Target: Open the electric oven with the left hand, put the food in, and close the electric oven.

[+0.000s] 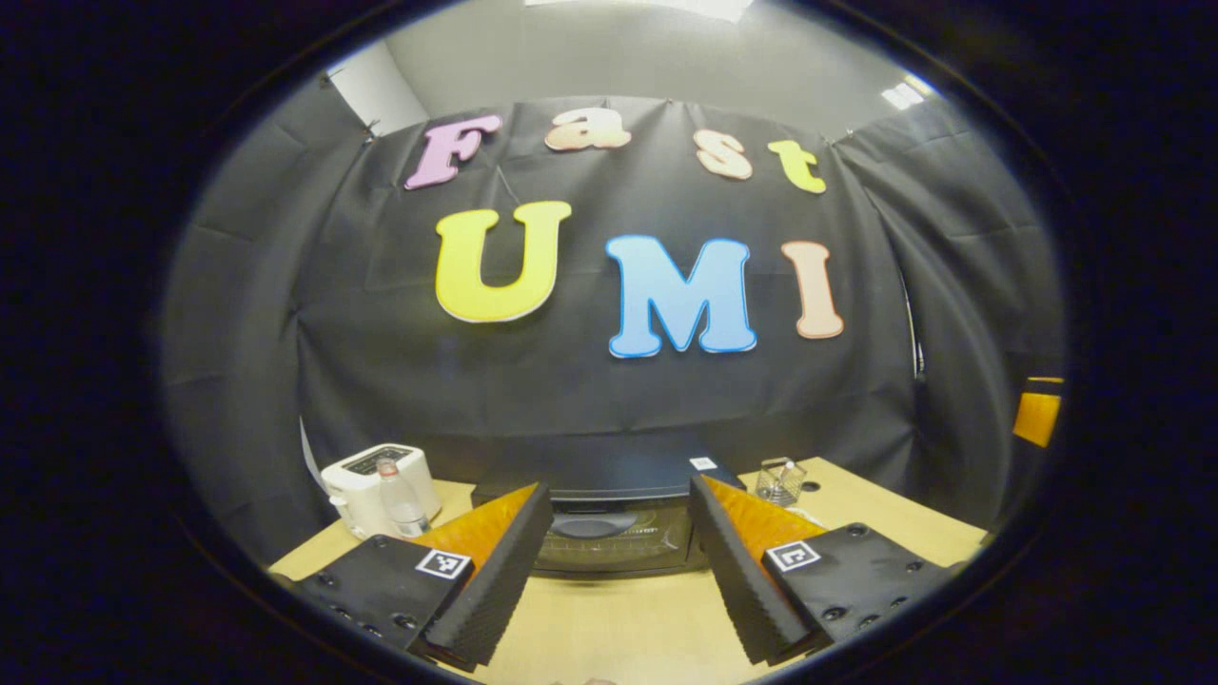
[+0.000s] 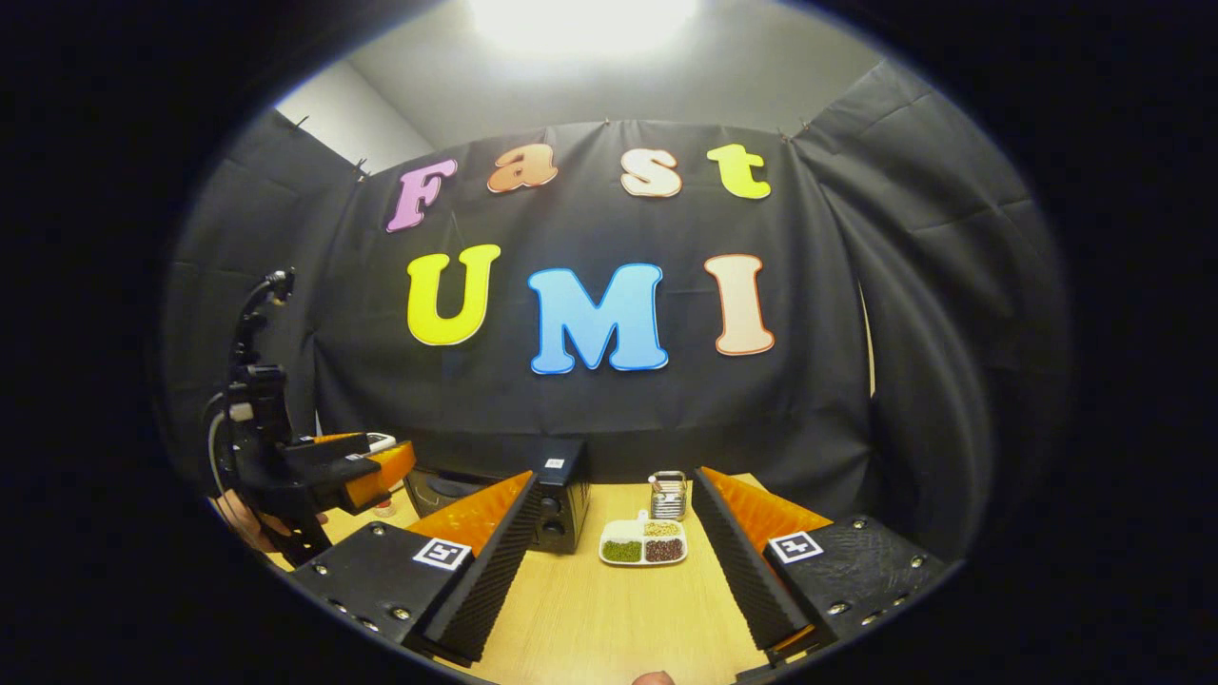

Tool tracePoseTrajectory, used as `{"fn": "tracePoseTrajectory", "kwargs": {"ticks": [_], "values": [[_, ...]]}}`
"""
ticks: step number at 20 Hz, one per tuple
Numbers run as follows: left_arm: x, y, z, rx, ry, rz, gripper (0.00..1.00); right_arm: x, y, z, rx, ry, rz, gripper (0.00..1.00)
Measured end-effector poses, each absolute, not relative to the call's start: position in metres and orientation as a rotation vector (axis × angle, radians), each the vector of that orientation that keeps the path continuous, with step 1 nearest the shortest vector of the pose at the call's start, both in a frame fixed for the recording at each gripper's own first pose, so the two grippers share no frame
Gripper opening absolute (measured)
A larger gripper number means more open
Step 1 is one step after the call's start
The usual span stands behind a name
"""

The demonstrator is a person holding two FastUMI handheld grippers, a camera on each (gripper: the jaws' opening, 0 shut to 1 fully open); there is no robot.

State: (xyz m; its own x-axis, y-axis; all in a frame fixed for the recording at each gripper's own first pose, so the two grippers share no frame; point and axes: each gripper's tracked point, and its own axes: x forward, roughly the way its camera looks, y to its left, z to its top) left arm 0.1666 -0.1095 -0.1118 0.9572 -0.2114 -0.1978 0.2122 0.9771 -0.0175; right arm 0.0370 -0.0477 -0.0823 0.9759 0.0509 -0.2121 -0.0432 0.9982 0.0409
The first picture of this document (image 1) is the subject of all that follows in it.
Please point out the small ceiling light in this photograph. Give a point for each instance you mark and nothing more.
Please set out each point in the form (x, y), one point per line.
(902, 96)

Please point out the clear plastic water bottle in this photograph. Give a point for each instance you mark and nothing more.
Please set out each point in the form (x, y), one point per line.
(404, 499)

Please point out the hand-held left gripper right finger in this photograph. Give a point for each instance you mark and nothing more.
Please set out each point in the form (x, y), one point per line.
(737, 580)

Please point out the large ceiling light panel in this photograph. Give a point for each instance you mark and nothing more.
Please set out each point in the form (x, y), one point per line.
(647, 8)

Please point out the white toaster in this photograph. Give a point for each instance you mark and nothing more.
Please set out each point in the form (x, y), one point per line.
(357, 485)

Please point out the black electric oven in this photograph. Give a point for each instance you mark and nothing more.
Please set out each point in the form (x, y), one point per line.
(618, 476)

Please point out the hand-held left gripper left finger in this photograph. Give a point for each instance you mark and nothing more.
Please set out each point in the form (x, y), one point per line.
(500, 590)

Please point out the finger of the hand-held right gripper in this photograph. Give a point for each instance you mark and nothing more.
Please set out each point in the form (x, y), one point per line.
(1037, 414)

